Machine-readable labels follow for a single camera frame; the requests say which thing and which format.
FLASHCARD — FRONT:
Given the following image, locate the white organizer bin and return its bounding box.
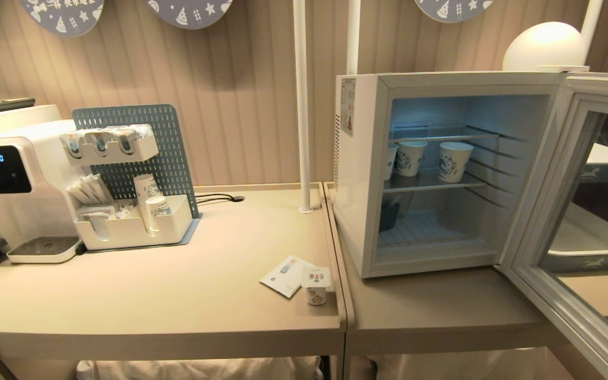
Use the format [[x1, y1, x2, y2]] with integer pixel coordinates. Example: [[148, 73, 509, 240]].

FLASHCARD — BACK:
[[73, 194, 194, 251]]

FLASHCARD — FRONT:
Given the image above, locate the black cable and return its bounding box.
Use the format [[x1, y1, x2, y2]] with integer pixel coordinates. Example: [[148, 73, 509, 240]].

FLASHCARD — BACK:
[[195, 193, 245, 205]]

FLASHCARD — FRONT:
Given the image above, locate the blue round wall decoration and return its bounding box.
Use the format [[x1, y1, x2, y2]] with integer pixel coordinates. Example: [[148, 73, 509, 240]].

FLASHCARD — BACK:
[[414, 0, 495, 24], [147, 0, 234, 30], [19, 0, 105, 37]]

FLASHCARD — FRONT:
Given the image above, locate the white round lamp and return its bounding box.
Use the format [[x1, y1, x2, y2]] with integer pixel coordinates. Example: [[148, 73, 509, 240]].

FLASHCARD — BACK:
[[502, 22, 590, 73]]

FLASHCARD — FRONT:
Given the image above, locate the wire fridge shelf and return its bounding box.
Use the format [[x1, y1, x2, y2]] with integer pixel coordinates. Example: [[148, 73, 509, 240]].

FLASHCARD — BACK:
[[390, 122, 526, 144]]

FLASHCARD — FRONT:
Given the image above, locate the white water dispenser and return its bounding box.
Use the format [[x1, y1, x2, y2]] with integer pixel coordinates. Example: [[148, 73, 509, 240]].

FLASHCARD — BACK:
[[0, 104, 84, 264]]

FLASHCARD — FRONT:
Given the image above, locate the stack of printed paper cups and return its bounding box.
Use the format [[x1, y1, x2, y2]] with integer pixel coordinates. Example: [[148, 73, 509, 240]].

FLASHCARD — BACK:
[[134, 174, 172, 235]]

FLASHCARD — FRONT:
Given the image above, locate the blue pegboard organizer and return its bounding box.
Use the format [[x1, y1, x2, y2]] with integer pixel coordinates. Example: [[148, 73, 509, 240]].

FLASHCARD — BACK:
[[72, 104, 202, 253]]

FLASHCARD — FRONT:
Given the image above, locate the white paper packet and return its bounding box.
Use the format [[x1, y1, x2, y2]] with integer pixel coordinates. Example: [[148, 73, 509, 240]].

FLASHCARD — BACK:
[[260, 255, 315, 299]]

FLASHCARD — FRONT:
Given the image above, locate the printed paper cup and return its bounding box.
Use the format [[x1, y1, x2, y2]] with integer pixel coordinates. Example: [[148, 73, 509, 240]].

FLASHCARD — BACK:
[[385, 144, 399, 182], [395, 140, 428, 177], [439, 141, 474, 184]]

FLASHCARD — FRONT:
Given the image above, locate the small white yogurt cup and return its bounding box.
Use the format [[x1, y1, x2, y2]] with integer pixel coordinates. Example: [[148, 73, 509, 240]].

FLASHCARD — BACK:
[[301, 266, 331, 306]]

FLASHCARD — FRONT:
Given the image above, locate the white pegboard shelf tray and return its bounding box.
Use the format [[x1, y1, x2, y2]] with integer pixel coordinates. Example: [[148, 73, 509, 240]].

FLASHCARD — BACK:
[[60, 125, 160, 167]]

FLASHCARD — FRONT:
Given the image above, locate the beige table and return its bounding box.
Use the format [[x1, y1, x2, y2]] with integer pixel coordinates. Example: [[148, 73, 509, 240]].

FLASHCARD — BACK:
[[0, 182, 348, 380], [323, 181, 608, 380]]

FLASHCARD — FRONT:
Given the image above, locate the glass fridge shelf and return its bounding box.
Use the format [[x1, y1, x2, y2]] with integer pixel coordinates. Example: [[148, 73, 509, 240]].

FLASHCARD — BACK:
[[383, 168, 521, 194]]

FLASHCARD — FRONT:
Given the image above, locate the white mini fridge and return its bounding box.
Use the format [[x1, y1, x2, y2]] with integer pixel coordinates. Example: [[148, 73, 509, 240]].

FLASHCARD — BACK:
[[333, 71, 569, 279]]

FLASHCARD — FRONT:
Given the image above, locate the glass fridge door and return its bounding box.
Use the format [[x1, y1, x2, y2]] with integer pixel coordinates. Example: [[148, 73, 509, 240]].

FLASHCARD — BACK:
[[497, 73, 608, 380]]

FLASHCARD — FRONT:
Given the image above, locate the white pole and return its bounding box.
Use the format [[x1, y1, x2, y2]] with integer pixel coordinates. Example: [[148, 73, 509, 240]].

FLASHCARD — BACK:
[[580, 0, 604, 53], [292, 0, 314, 214], [346, 0, 362, 75]]

